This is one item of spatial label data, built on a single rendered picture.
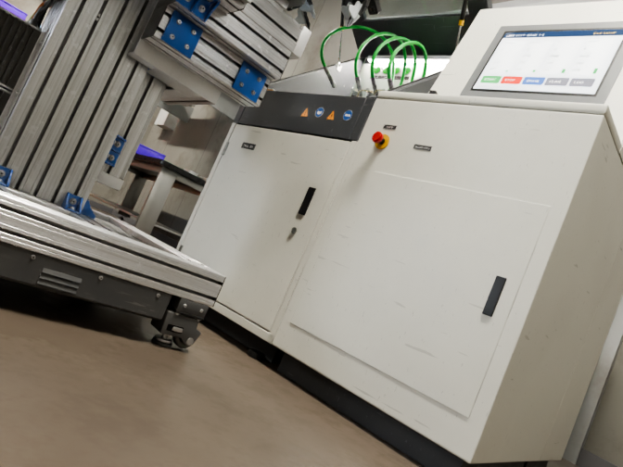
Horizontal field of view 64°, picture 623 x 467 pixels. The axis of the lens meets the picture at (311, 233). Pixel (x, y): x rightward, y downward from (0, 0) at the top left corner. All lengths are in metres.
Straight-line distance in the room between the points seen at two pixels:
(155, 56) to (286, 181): 0.63
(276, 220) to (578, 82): 1.06
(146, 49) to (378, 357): 1.04
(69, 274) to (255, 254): 0.75
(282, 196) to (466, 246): 0.73
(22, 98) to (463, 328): 1.23
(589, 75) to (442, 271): 0.80
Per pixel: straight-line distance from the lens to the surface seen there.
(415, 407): 1.35
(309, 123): 1.88
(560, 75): 1.85
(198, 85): 1.56
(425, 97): 1.64
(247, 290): 1.78
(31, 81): 1.49
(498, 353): 1.28
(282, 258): 1.71
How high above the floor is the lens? 0.32
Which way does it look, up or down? 4 degrees up
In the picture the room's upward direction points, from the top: 23 degrees clockwise
